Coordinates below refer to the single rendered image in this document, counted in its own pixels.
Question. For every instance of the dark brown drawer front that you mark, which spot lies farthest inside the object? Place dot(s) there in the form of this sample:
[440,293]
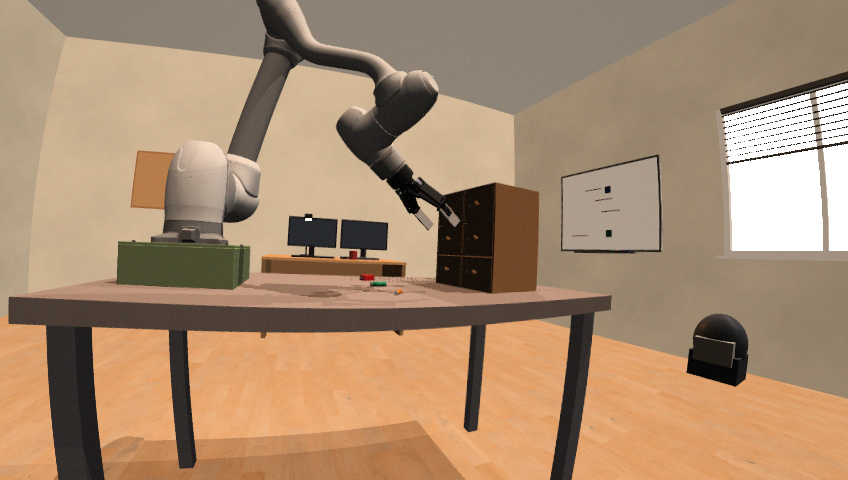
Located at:
[456,204]
[483,205]
[449,269]
[483,233]
[476,272]
[450,239]

